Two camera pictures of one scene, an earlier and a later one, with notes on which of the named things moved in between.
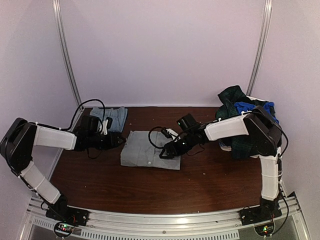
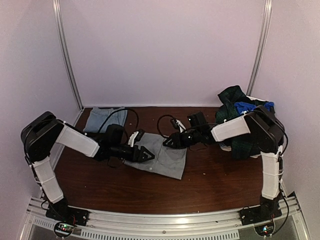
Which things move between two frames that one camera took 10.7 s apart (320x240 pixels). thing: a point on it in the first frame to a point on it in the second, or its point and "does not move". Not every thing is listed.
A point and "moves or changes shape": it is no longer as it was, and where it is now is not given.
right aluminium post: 268,7 does not move
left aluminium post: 57,12 does not move
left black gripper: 112,141 to 142,159
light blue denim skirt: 117,114 does not move
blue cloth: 242,106 does not move
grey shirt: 143,148 moves or changes shape
